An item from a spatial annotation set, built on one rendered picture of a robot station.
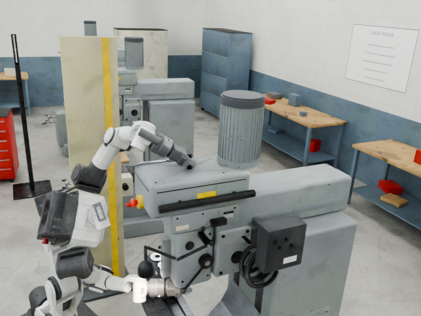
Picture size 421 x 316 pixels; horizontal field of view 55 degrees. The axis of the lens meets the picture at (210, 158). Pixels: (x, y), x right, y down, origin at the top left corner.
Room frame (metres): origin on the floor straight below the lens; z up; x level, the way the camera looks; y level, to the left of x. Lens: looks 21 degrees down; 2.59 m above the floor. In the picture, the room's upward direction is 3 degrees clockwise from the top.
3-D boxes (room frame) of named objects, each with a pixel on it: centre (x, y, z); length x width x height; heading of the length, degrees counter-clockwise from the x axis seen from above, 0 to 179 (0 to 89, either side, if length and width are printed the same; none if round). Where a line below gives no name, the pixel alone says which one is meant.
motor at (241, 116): (1.78, -0.13, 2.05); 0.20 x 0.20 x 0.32
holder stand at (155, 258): (2.07, 0.27, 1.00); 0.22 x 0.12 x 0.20; 36
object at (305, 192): (1.89, -0.36, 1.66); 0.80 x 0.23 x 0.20; 116
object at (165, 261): (1.62, 0.19, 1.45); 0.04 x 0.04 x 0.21; 26
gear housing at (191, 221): (1.69, 0.05, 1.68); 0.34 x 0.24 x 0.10; 116
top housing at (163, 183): (1.68, 0.08, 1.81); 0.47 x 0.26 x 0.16; 116
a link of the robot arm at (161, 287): (1.66, 0.18, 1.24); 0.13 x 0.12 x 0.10; 8
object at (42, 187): (5.12, 2.49, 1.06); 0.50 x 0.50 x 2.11; 26
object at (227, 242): (1.76, -0.08, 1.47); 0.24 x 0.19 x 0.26; 26
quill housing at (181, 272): (1.68, 0.09, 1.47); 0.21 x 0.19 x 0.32; 26
